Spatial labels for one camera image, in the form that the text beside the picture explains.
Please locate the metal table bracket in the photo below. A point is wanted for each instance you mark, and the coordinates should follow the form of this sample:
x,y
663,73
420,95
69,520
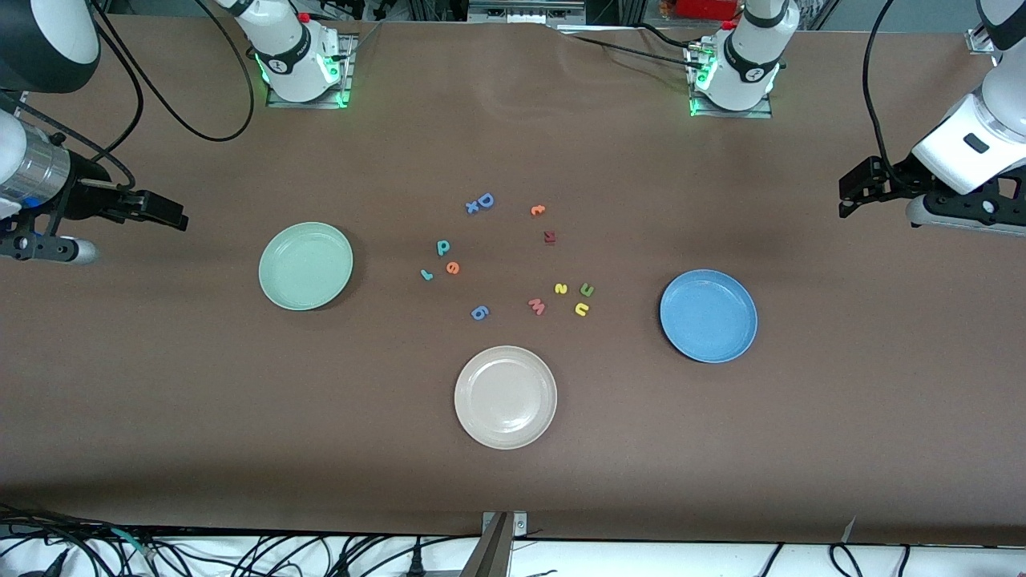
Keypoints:
x,y
501,545

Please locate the blue plate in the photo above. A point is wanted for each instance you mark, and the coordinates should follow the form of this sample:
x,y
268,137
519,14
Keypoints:
x,y
709,316

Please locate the pink foam letter W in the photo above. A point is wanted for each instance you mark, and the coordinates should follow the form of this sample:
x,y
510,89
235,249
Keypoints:
x,y
536,307

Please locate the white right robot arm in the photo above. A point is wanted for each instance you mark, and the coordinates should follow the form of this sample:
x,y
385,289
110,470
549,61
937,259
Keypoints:
x,y
296,56

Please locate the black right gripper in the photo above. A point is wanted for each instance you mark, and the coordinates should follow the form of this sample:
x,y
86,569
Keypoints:
x,y
86,196

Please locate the aluminium frame profile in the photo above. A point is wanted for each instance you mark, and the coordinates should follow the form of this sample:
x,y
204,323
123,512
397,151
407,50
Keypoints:
x,y
979,42
521,12

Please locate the yellow foam letter u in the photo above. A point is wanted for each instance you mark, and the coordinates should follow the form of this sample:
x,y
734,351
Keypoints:
x,y
582,304

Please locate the black power plug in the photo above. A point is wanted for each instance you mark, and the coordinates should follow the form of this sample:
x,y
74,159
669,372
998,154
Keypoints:
x,y
415,565

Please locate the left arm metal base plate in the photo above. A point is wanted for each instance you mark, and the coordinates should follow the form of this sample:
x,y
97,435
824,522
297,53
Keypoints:
x,y
761,112

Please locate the brown table cover mat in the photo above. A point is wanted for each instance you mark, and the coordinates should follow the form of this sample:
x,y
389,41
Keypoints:
x,y
240,401

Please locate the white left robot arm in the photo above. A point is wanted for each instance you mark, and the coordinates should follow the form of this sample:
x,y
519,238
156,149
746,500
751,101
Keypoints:
x,y
741,64

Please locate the beige plate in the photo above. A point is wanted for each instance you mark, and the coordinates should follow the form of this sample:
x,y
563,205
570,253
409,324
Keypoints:
x,y
505,397

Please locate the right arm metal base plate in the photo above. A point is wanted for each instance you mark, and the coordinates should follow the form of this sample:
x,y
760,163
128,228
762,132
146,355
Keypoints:
x,y
280,100

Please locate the blue foam letter D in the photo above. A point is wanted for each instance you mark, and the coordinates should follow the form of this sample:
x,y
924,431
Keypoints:
x,y
490,200

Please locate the blue foam digit 6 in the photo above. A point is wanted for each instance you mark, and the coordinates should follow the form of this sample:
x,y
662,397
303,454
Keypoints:
x,y
478,313

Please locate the light green plate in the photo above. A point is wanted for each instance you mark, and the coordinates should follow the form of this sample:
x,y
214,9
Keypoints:
x,y
304,268

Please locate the red box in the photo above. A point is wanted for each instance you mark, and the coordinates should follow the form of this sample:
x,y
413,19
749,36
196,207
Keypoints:
x,y
705,8

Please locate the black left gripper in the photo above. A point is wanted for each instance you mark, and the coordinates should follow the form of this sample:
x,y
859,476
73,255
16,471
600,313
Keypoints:
x,y
896,178

